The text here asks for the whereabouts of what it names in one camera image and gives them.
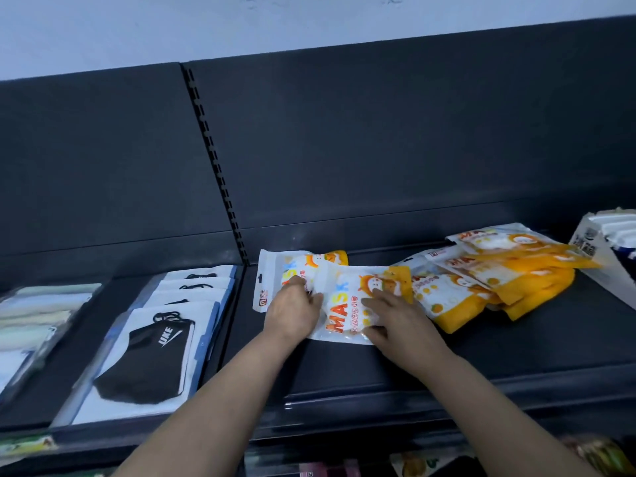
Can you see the person's right hand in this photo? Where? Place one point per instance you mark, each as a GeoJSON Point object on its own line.
{"type": "Point", "coordinates": [407, 332]}

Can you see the person's left hand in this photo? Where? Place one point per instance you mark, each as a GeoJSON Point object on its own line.
{"type": "Point", "coordinates": [293, 312]}

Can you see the person's left thumb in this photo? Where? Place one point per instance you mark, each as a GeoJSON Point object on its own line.
{"type": "Point", "coordinates": [316, 302]}

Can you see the person's right thumb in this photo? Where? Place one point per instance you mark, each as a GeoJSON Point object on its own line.
{"type": "Point", "coordinates": [372, 332]}

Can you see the yellow white mask packet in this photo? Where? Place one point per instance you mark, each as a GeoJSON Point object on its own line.
{"type": "Point", "coordinates": [447, 300]}
{"type": "Point", "coordinates": [539, 298]}
{"type": "Point", "coordinates": [512, 240]}
{"type": "Point", "coordinates": [343, 298]}
{"type": "Point", "coordinates": [497, 275]}
{"type": "Point", "coordinates": [415, 263]}
{"type": "Point", "coordinates": [271, 273]}

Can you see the person's right forearm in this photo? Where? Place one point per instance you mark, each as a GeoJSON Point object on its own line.
{"type": "Point", "coordinates": [497, 422]}

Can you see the person's left forearm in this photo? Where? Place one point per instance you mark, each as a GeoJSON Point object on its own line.
{"type": "Point", "coordinates": [208, 412]}

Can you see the black mask white packet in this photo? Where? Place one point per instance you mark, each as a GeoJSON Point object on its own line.
{"type": "Point", "coordinates": [149, 362]}
{"type": "Point", "coordinates": [198, 284]}
{"type": "Point", "coordinates": [208, 272]}
{"type": "Point", "coordinates": [198, 295]}

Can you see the white orange product packet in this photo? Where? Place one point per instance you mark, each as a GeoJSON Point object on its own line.
{"type": "Point", "coordinates": [422, 464]}

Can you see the pink product packet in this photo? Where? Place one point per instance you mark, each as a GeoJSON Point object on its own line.
{"type": "Point", "coordinates": [328, 469]}

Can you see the black metal shelf board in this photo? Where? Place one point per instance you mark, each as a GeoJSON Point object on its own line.
{"type": "Point", "coordinates": [521, 352]}
{"type": "Point", "coordinates": [64, 392]}

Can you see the black slotted shelf upright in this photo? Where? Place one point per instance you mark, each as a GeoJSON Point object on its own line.
{"type": "Point", "coordinates": [213, 163]}

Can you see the black shelf back panel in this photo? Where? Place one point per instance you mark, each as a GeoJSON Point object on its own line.
{"type": "Point", "coordinates": [99, 168]}
{"type": "Point", "coordinates": [422, 143]}

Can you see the white cardboard display box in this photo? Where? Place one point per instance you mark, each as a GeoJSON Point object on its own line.
{"type": "Point", "coordinates": [603, 253]}

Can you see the green gold product packet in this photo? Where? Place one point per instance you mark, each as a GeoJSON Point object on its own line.
{"type": "Point", "coordinates": [603, 457]}

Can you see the stack of pale mask packets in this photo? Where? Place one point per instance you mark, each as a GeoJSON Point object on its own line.
{"type": "Point", "coordinates": [35, 317]}

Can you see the green yellow snack packet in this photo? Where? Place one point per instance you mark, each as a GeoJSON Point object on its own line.
{"type": "Point", "coordinates": [25, 446]}

